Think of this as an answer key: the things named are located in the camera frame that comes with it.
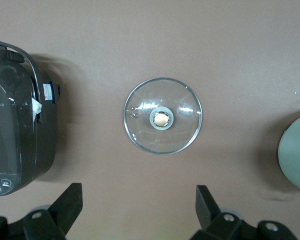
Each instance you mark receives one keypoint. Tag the steel pot in centre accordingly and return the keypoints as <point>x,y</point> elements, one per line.
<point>293,155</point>

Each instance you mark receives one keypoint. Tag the black rice cooker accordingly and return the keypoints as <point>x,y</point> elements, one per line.
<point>15,130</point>

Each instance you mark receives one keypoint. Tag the brown table cloth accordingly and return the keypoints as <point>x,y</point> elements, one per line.
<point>150,37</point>

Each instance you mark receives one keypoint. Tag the glass pot lid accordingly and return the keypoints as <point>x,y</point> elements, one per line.
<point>162,120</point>

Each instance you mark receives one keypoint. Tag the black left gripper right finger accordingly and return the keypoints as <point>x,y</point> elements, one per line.
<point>212,220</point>

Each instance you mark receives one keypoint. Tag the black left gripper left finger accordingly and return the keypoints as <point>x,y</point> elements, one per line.
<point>65,212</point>

